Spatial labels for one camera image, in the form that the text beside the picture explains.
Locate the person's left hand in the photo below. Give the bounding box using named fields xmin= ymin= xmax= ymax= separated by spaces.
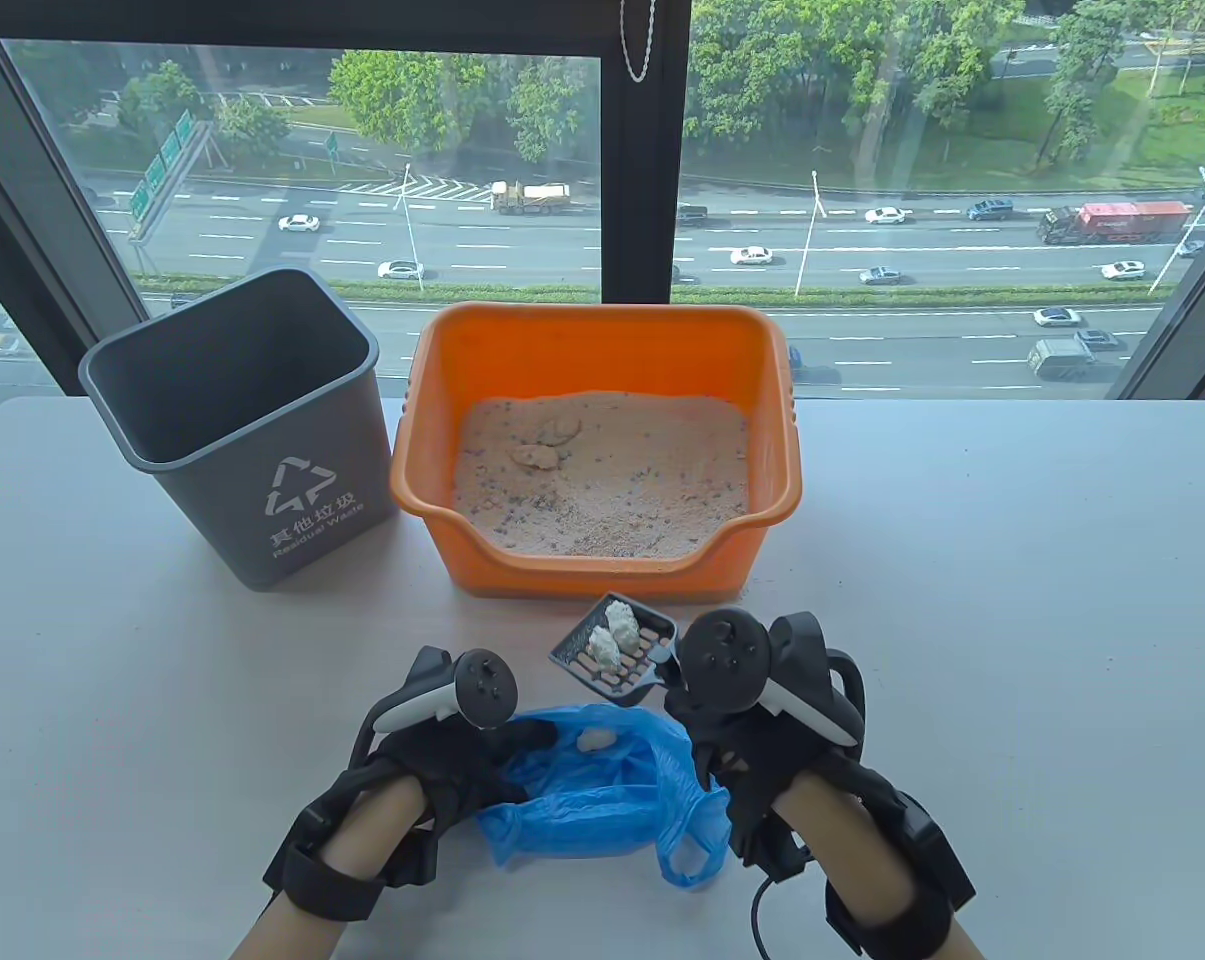
xmin=362 ymin=718 xmax=563 ymax=853

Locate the person's right hand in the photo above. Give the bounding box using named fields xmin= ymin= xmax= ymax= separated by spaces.
xmin=662 ymin=688 xmax=860 ymax=863

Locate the blue plastic bag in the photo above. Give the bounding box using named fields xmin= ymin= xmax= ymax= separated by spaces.
xmin=477 ymin=703 xmax=733 ymax=889

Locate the black litter scoop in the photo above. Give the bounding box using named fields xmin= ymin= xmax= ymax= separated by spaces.
xmin=549 ymin=592 xmax=679 ymax=708

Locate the sandy cat litter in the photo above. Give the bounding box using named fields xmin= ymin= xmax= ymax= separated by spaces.
xmin=452 ymin=392 xmax=753 ymax=561

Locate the person's left forearm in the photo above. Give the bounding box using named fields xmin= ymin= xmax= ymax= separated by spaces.
xmin=227 ymin=775 xmax=433 ymax=960

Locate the person's right forearm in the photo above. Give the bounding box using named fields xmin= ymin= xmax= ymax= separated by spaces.
xmin=767 ymin=770 xmax=988 ymax=960

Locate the orange plastic litter box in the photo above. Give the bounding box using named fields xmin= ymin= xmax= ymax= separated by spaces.
xmin=390 ymin=303 xmax=803 ymax=601

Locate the black and white controller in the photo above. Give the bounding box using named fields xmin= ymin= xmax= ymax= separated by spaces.
xmin=680 ymin=608 xmax=868 ymax=746
xmin=347 ymin=647 xmax=519 ymax=771

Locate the grey trash bin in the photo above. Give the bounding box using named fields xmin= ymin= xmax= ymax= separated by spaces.
xmin=78 ymin=267 xmax=400 ymax=593

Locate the green road sign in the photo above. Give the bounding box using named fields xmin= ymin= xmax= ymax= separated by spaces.
xmin=127 ymin=110 xmax=198 ymax=226

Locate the black cable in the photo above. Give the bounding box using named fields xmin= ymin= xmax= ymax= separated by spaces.
xmin=750 ymin=860 xmax=813 ymax=960

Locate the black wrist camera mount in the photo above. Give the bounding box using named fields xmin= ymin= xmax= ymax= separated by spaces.
xmin=262 ymin=805 xmax=388 ymax=916
xmin=827 ymin=790 xmax=978 ymax=960

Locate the street lamp post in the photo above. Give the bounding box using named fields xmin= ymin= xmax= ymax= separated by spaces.
xmin=394 ymin=162 xmax=425 ymax=293
xmin=1149 ymin=165 xmax=1205 ymax=296
xmin=794 ymin=170 xmax=825 ymax=299

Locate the black window frame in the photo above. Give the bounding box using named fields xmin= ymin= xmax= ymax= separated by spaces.
xmin=0 ymin=0 xmax=1205 ymax=421

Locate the white bead chain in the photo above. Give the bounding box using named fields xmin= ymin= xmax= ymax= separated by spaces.
xmin=620 ymin=0 xmax=656 ymax=84

